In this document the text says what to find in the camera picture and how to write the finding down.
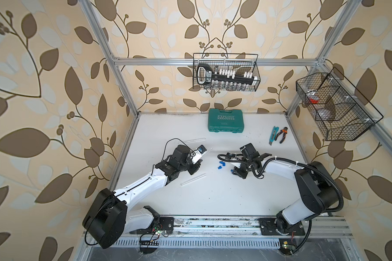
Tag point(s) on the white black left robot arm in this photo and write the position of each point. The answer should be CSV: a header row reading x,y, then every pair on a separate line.
x,y
111,214

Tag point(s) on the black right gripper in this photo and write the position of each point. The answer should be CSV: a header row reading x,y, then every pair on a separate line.
x,y
237,171

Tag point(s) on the red item in basket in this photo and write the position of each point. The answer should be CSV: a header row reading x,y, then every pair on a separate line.
x,y
312,98

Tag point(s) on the black wire basket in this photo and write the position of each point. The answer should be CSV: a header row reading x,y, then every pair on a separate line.
x,y
239,62
344,113

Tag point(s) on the socket set on holder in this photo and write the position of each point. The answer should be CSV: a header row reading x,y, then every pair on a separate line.
x,y
206,75

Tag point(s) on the black wire basket right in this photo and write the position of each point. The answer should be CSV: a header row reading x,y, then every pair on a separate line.
x,y
344,113

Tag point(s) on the teal utility knife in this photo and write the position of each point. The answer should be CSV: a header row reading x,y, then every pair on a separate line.
x,y
274,133

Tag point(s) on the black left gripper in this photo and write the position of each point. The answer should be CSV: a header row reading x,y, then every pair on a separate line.
x,y
195,167

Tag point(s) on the green plastic tool case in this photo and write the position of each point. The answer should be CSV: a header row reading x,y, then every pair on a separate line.
x,y
226,121

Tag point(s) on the aluminium frame post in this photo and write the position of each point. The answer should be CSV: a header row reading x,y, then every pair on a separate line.
x,y
304,28

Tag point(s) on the black wire basket back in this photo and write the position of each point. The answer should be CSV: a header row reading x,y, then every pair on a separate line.
x,y
239,62

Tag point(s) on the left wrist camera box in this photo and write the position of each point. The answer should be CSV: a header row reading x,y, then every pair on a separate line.
x,y
198,153

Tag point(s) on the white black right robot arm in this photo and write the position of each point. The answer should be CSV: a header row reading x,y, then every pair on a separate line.
x,y
318,191

